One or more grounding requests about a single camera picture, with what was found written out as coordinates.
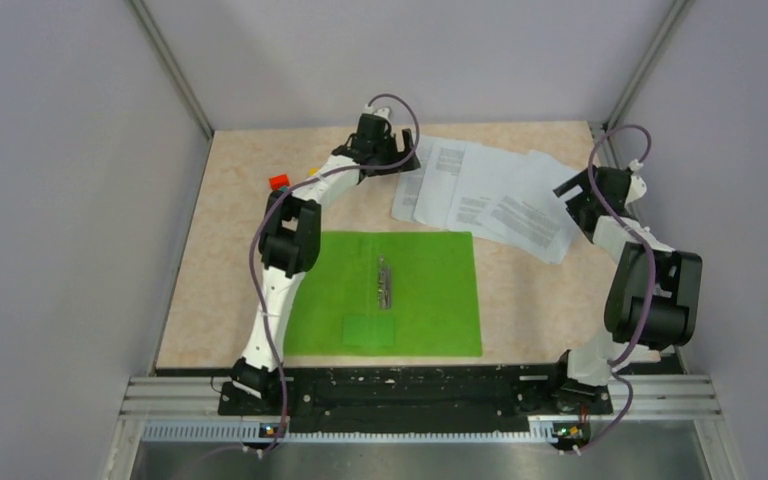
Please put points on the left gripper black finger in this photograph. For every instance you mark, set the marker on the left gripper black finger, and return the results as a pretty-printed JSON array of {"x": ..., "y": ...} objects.
[
  {"x": 369, "y": 172},
  {"x": 408, "y": 157}
]

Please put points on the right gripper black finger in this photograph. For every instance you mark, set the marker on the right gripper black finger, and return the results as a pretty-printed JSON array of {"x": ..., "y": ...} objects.
[
  {"x": 578, "y": 209},
  {"x": 577, "y": 183}
]

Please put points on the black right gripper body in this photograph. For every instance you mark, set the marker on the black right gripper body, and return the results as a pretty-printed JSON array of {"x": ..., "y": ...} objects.
[{"x": 590, "y": 199}]

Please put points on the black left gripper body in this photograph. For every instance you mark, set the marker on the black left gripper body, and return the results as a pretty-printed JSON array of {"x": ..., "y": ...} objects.
[{"x": 385, "y": 152}]

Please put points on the printed paper sheet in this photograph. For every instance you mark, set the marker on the printed paper sheet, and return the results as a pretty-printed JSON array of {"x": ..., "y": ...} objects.
[
  {"x": 527, "y": 214},
  {"x": 483, "y": 172},
  {"x": 409, "y": 183}
]

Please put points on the metal folder clip mechanism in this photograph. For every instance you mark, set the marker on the metal folder clip mechanism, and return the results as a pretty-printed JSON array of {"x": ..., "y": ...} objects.
[{"x": 384, "y": 284}]

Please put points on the green plastic folder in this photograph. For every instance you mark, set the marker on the green plastic folder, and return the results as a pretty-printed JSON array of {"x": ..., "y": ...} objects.
[{"x": 435, "y": 307}]

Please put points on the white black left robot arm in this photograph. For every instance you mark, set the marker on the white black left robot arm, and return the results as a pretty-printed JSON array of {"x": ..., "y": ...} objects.
[{"x": 288, "y": 240}]

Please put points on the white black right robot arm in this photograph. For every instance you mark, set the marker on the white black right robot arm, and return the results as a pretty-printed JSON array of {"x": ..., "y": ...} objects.
[{"x": 581, "y": 372}]

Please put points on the red block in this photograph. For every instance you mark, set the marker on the red block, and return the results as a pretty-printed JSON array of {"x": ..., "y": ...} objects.
[{"x": 279, "y": 182}]

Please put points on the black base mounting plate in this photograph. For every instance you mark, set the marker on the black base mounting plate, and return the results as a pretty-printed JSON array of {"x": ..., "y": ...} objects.
[{"x": 455, "y": 399}]

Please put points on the aluminium side rail right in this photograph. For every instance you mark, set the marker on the aluminium side rail right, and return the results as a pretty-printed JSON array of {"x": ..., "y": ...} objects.
[{"x": 608, "y": 233}]

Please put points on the aluminium frame post right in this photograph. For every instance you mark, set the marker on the aluminium frame post right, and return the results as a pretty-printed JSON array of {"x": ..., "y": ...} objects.
[{"x": 671, "y": 22}]

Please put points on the aluminium frame post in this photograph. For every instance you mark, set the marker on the aluminium frame post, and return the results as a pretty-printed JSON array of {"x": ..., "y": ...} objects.
[
  {"x": 671, "y": 22},
  {"x": 170, "y": 66}
]

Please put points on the aluminium frame post left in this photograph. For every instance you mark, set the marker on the aluminium frame post left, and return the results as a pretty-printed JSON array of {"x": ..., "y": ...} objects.
[{"x": 170, "y": 66}]

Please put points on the aluminium front rail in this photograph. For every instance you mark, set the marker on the aluminium front rail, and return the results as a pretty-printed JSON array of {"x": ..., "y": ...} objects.
[{"x": 187, "y": 409}]

